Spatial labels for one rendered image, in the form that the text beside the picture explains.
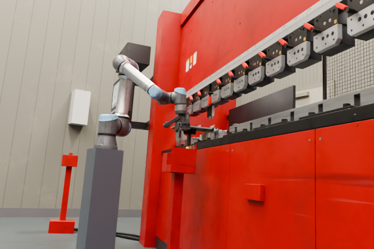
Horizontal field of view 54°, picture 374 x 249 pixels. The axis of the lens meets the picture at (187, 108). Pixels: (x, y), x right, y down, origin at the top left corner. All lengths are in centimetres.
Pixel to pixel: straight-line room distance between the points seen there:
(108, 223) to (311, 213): 132
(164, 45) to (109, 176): 180
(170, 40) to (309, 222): 271
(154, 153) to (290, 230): 219
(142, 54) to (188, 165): 181
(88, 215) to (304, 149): 135
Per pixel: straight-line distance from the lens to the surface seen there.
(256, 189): 168
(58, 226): 414
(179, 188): 231
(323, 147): 134
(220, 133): 251
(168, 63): 367
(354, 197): 123
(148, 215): 349
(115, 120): 236
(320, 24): 166
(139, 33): 627
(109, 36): 603
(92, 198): 227
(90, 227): 229
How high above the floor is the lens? 62
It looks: 11 degrees up
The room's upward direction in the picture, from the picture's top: 4 degrees clockwise
